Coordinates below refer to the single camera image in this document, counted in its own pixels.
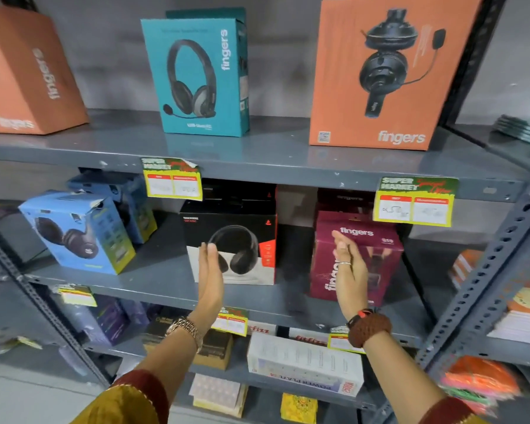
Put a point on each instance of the stack of orange white books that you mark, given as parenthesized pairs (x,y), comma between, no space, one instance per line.
(525,313)

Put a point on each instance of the blue headphone box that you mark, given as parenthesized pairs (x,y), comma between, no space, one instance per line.
(132,203)
(77,233)

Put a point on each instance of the person's left fingers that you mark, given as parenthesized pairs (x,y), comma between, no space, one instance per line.
(208,256)

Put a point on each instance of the brown black product box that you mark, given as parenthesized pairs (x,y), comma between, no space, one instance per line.
(216,348)

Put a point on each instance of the plain orange cardboard box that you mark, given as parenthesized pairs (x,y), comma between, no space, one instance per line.
(22,74)

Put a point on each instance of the person's right fingers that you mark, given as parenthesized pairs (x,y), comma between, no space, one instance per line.
(343,251)

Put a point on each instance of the white box with red lettering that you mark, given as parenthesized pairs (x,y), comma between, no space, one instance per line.
(309,337)
(261,328)

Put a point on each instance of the teal headset box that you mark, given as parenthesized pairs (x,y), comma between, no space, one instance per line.
(212,13)
(194,74)

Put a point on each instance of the black white headphone box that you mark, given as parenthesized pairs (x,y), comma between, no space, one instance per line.
(243,242)

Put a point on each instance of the grey perforated metal rack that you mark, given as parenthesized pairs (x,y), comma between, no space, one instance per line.
(490,269)

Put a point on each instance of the grey metal shelf rack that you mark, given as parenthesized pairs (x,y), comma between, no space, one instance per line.
(269,150)

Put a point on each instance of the yellow green blurred packet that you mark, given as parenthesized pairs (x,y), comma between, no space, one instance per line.
(20,343)

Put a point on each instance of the gold wrist watch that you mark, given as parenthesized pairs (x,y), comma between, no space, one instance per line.
(186,330)

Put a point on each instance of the maroon headphone box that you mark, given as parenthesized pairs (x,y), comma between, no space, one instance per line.
(371,269)
(349,200)

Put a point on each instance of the orange headphone picture box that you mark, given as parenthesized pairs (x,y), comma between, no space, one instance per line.
(380,74)

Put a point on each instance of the purple product box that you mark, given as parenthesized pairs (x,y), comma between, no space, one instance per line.
(108,322)
(137,311)

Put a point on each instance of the yellow maroon right sleeve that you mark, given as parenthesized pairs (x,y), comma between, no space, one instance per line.
(450,412)

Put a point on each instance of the yellow maroon left sleeve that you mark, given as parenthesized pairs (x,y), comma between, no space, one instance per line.
(123,401)

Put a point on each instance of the yellow patterned packet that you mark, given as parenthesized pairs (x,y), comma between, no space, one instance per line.
(298,409)

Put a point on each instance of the person's left hand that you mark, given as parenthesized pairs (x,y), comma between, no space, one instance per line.
(212,282)

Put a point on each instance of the yellow maroon sleeve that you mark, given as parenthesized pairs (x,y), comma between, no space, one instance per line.
(450,412)
(123,401)

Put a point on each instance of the long white product box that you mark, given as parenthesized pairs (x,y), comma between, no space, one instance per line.
(304,364)

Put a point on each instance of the person's left forearm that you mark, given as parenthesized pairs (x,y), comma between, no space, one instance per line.
(172,362)

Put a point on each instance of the person's right hand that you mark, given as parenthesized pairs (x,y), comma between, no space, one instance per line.
(352,282)

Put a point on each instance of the person's right forearm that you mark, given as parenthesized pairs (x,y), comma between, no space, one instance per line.
(402,375)

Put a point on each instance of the pile of orange packets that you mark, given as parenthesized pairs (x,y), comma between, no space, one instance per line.
(481,384)

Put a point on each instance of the red black wrist band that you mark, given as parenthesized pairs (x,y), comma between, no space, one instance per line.
(357,317)

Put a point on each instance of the yellow green price label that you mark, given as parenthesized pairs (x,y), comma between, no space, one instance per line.
(413,203)
(172,183)
(76,295)
(342,339)
(230,322)

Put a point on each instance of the stack of green books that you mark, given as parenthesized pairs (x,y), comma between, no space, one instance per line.
(523,130)

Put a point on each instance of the white patterned flat box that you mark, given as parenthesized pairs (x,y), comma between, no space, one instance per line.
(216,392)

